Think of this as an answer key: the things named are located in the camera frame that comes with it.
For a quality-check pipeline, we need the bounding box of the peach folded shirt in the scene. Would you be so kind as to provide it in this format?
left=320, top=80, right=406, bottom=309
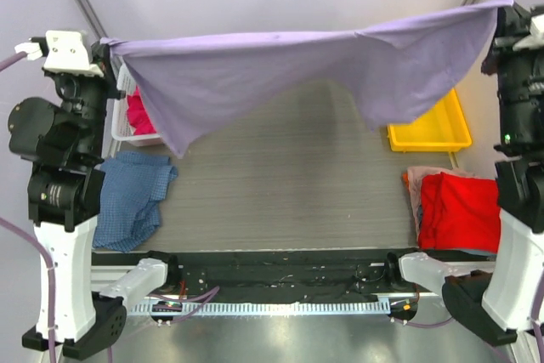
left=402, top=166, right=475, bottom=235

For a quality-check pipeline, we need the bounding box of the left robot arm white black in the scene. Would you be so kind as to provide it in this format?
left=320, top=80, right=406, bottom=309
left=8, top=31, right=181, bottom=361

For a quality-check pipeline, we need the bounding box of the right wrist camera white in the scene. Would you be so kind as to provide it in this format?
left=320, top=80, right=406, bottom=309
left=513, top=5, right=544, bottom=51

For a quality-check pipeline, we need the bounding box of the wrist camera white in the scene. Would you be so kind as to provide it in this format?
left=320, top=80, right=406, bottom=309
left=14, top=30, right=105, bottom=77
left=513, top=5, right=544, bottom=51

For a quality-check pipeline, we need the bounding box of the red folded shirt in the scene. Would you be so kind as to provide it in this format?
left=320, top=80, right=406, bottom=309
left=417, top=173, right=501, bottom=254

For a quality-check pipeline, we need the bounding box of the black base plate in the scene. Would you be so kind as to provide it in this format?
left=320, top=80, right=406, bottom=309
left=91, top=247, right=496, bottom=300

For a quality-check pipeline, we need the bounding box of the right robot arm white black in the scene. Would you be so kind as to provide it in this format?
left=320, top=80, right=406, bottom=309
left=383, top=3, right=543, bottom=347

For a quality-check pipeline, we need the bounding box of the pink crumpled shirt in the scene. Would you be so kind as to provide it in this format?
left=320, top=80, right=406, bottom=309
left=126, top=87, right=156, bottom=135

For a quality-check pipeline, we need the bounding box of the blue checkered shirt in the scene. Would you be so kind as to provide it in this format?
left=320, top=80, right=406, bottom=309
left=93, top=150, right=178, bottom=252

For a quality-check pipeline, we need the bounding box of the white slotted cable duct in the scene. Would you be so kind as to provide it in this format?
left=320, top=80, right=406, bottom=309
left=129, top=298, right=390, bottom=317

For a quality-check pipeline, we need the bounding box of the yellow plastic tray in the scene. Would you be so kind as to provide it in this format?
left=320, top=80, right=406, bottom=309
left=387, top=88, right=473, bottom=153

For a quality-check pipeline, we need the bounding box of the white plastic basket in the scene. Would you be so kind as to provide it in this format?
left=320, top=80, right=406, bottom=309
left=111, top=64, right=163, bottom=147

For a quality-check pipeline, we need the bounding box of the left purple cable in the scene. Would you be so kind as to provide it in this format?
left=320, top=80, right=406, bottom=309
left=0, top=50, right=221, bottom=363

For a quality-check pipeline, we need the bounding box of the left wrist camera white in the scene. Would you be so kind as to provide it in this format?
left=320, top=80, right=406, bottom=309
left=14, top=30, right=105, bottom=77

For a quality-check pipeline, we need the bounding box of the purple t shirt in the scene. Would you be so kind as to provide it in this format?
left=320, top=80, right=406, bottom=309
left=103, top=0, right=514, bottom=156

